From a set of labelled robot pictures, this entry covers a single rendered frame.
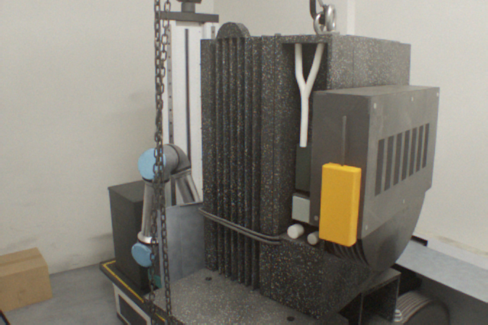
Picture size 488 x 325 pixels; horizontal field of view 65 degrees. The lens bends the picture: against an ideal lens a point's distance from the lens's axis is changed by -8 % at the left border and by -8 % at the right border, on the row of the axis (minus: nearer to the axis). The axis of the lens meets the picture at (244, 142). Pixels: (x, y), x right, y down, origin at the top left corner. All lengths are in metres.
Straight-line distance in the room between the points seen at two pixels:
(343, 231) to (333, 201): 0.06
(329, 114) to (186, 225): 0.80
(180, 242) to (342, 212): 0.80
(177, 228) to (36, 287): 1.71
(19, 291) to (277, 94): 2.37
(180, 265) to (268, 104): 0.75
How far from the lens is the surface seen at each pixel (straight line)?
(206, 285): 1.28
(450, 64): 2.06
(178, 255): 1.53
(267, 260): 1.16
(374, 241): 0.97
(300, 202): 1.06
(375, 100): 0.83
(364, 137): 0.82
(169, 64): 2.00
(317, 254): 1.05
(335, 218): 0.86
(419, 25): 2.16
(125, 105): 3.20
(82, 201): 3.25
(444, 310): 2.00
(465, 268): 2.05
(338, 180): 0.83
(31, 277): 2.98
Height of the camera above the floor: 1.55
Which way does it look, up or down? 11 degrees down
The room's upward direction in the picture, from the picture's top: straight up
